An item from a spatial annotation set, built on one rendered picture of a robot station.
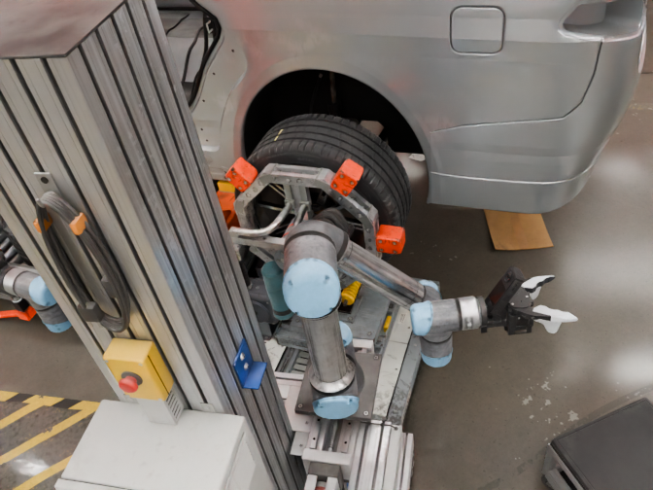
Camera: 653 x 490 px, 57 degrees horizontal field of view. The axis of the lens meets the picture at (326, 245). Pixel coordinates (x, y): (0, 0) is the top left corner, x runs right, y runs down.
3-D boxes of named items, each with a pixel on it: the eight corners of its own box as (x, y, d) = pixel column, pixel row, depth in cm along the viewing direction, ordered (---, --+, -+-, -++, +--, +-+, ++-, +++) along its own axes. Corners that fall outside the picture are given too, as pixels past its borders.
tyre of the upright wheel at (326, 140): (420, 127, 213) (248, 98, 229) (403, 166, 197) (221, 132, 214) (406, 258, 260) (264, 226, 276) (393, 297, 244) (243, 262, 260)
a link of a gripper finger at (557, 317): (575, 334, 134) (533, 322, 139) (578, 314, 131) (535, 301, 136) (571, 343, 132) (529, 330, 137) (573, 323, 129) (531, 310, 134)
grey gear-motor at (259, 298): (313, 285, 311) (302, 234, 288) (283, 349, 283) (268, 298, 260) (281, 280, 317) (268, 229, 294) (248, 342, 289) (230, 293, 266)
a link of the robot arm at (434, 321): (409, 319, 147) (408, 296, 141) (455, 314, 146) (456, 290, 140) (414, 345, 141) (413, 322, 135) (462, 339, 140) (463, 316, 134)
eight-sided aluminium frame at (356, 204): (385, 285, 237) (374, 172, 200) (381, 297, 232) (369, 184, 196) (260, 264, 255) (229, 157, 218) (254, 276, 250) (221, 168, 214)
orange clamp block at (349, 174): (353, 184, 209) (364, 168, 202) (345, 198, 204) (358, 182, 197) (335, 173, 208) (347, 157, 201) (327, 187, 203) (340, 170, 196)
